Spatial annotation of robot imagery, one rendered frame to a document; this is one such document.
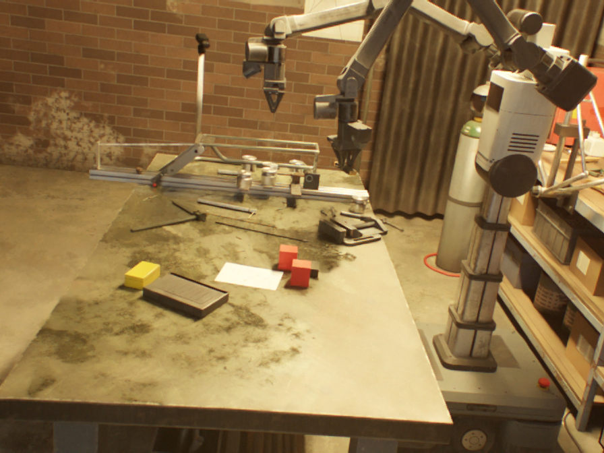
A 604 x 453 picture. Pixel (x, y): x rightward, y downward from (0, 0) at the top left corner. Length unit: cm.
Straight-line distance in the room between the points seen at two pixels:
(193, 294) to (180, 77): 352
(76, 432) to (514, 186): 156
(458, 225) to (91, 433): 290
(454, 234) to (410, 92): 108
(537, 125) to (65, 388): 163
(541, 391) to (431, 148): 244
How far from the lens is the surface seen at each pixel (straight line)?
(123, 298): 151
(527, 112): 226
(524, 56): 204
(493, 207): 240
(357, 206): 212
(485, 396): 251
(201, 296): 147
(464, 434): 257
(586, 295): 296
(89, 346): 135
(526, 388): 261
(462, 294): 254
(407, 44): 451
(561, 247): 324
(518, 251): 371
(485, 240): 243
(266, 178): 215
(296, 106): 487
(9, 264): 377
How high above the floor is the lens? 159
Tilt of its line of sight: 20 degrees down
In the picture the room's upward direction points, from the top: 7 degrees clockwise
